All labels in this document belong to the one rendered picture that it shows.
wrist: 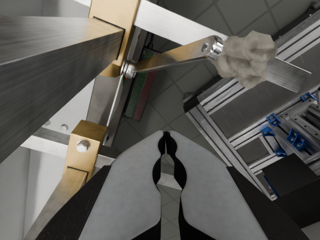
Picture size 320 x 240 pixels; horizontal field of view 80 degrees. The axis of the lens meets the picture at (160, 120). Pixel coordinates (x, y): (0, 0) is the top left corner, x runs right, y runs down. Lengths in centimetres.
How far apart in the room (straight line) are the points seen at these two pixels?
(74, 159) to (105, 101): 16
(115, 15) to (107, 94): 24
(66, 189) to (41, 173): 44
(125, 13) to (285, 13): 111
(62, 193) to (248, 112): 95
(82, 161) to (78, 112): 25
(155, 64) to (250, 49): 13
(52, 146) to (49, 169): 38
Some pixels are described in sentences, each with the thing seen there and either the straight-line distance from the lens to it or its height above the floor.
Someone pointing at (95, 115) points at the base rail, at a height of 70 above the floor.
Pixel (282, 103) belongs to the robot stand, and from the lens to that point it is 117.
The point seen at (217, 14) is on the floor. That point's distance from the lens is 116.
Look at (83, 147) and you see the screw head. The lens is 33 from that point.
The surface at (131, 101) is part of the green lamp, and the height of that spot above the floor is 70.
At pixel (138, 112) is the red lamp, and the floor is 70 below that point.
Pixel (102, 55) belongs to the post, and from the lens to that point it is 17.
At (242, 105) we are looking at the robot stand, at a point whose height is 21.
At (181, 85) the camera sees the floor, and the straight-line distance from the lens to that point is 118.
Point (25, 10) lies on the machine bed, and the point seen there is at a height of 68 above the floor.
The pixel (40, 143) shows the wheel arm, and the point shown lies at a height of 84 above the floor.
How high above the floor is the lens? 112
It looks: 63 degrees down
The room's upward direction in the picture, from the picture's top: 179 degrees clockwise
